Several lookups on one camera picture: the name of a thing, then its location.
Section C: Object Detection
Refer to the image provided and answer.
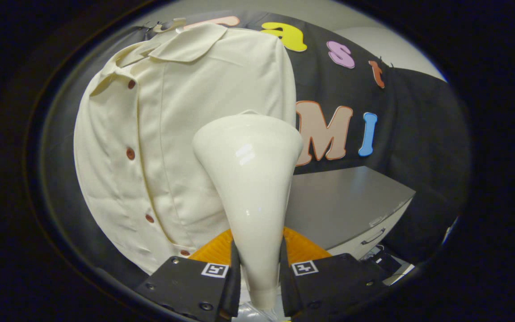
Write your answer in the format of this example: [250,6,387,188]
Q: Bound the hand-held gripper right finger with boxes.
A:
[279,227,390,320]

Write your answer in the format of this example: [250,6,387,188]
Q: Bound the white paper sheet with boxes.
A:
[383,264,415,286]

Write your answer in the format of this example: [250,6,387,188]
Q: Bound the black box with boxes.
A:
[365,248,402,278]

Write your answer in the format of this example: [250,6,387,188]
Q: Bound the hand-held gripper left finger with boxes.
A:
[135,229,241,322]

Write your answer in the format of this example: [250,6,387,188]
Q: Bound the cream plastic hanger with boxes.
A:
[152,18,187,34]

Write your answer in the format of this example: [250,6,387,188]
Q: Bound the cream button shirt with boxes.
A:
[73,22,297,275]

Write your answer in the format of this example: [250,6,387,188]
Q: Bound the white garment steamer head with hose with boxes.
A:
[192,110,304,322]

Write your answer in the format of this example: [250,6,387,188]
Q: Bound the white cabinet with grey top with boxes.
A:
[284,166,417,261]

